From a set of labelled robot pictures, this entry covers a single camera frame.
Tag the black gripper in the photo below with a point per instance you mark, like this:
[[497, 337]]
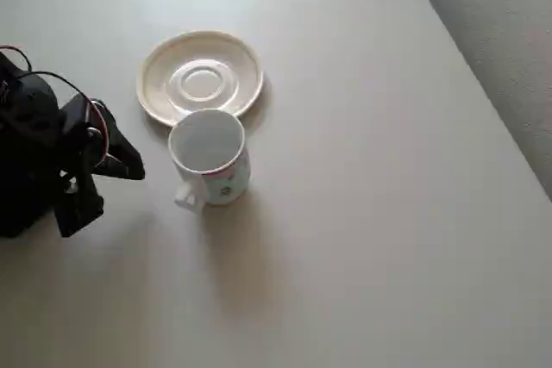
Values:
[[88, 146]]

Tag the white patterned mug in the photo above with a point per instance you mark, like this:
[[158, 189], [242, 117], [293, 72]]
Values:
[[207, 139]]

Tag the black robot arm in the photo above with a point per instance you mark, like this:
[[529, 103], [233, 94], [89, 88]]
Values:
[[26, 135]]

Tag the cream white saucer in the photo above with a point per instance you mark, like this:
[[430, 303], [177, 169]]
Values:
[[202, 79]]

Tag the black gripper camera module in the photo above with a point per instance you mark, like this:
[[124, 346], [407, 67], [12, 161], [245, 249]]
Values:
[[77, 213]]

